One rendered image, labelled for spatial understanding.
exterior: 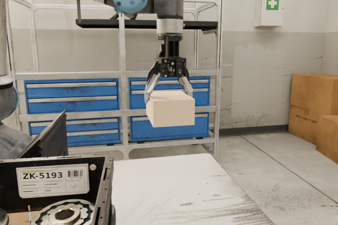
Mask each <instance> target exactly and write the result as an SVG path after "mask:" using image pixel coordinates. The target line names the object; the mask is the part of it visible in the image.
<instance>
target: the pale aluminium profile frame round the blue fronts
mask: <svg viewBox="0 0 338 225"><path fill-rule="evenodd" d="M8 1H9V0H7V63H8V71H9V76H10V77H11V74H12V76H13V85H14V87H15V88H16V89H17V90H18V84H17V80H15V74H16V66H15V57H14V48H13V39H12V30H11V21H10V12H9V3H8ZM13 1H15V2H17V3H19V4H21V5H23V6H26V7H27V9H28V12H29V21H30V32H31V42H32V52H33V62H34V73H37V72H40V69H39V59H38V48H37V38H36V27H35V16H34V12H35V11H36V10H38V9H64V10H77V5H56V4H34V3H33V0H27V1H26V0H13ZM184 2H193V3H195V8H194V9H186V8H184V13H192V14H193V15H194V17H195V18H194V21H199V14H200V12H202V11H204V10H207V9H209V8H211V7H214V6H217V22H218V23H217V37H216V67H215V70H217V75H216V76H215V85H211V86H210V89H215V96H214V105H212V106H195V113H202V112H214V123H213V124H209V127H213V133H212V132H211V131H210V130H209V136H208V138H203V137H193V138H192V139H181V140H167V141H153V142H144V141H138V142H137V143H128V141H130V136H128V132H130V129H128V127H129V126H130V122H127V116H144V115H147V114H146V109H127V91H129V88H126V59H125V27H124V14H120V13H119V17H118V18H117V19H118V20H119V29H118V51H119V71H121V77H119V79H120V88H119V92H120V107H121V110H106V111H84V112H65V114H66V115H67V116H66V117H67V118H66V119H86V118H106V117H121V123H120V129H121V141H122V143H121V144H114V143H109V144H106V145H98V146H84V147H71V148H68V153H69V154H71V153H84V152H97V151H110V150H119V151H121V152H122V153H123V159H122V160H131V159H130V158H129V155H128V153H129V152H130V151H131V150H133V149H137V148H150V147H163V146H175V145H188V144H192V145H197V144H201V145H202V146H203V148H204V149H205V150H206V151H207V152H208V153H210V154H211V155H212V156H213V157H214V159H215V160H216V161H218V141H219V114H220V87H221V61H222V35H223V8H224V0H184ZM199 3H207V4H205V5H202V6H200V7H199ZM80 9H81V10H100V11H114V8H113V7H111V6H88V5H80ZM114 12H115V11H114ZM115 13H116V12H115ZM198 42H199V30H194V70H198ZM123 72H124V77H123ZM13 114H14V123H15V130H18V131H20V132H23V129H22V122H29V121H48V120H55V119H56V118H57V117H58V116H59V115H60V114H61V113H51V114H31V115H21V111H20V102H19V105H18V107H17V108H16V110H15V111H14V112H13ZM207 143H213V149H212V148H211V147H210V146H209V145H208V144H207Z"/></svg>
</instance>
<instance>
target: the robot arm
mask: <svg viewBox="0 0 338 225"><path fill-rule="evenodd" d="M94 1H97V2H100V3H103V4H105V5H108V6H111V7H113V8H114V11H115V12H116V13H120V14H157V34H159V36H158V40H164V44H161V45H160V47H159V50H158V53H157V55H156V58H155V64H154V65H153V66H152V67H151V69H150V71H149V73H148V76H147V82H146V88H145V94H144V99H145V103H147V102H148V101H149V97H150V95H151V93H153V89H154V87H155V86H156V85H158V83H159V81H160V80H159V75H158V73H160V77H163V78H168V77H178V82H179V83H180V84H181V85H182V86H183V89H184V91H185V92H186V94H187V95H189V96H190V97H192V98H193V89H192V86H191V83H190V80H189V72H188V70H187V68H186V58H182V57H179V41H181V40H183V36H181V34H183V27H185V24H183V17H184V0H94ZM184 65H185V66H184ZM19 101H20V96H19V92H18V90H17V89H16V88H15V87H14V85H13V79H12V78H11V77H10V76H9V75H8V74H7V0H0V160H4V159H15V158H16V157H17V156H18V155H19V154H20V153H21V152H22V151H23V150H24V149H25V148H26V147H27V146H28V145H29V144H30V142H31V141H32V140H33V138H32V137H31V136H30V135H28V134H25V133H23V132H20V131H18V130H15V129H12V128H10V127H8V126H6V125H5V124H4V123H2V122H1V121H2V120H4V119H6V118H7V117H9V116H10V115H11V114H12V113H13V112H14V111H15V110H16V108H17V107H18V105H19Z"/></svg>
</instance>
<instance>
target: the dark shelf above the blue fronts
mask: <svg viewBox="0 0 338 225"><path fill-rule="evenodd" d="M75 22H76V25H78V26H80V27H81V28H114V29H119V20H117V19H81V23H78V19H75ZM217 23H218V22H213V21H183V24H185V27H183V29H186V30H202V31H208V30H213V29H217ZM124 27H125V29H157V20H124Z"/></svg>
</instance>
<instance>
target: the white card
mask: <svg viewBox="0 0 338 225"><path fill-rule="evenodd" d="M16 172H17V180H18V189H19V196H20V197H21V198H33V197H47V196H59V195H72V194H85V193H88V192H89V190H90V184H89V168H88V164H74V165H57V166H41V167H25V168H16Z"/></svg>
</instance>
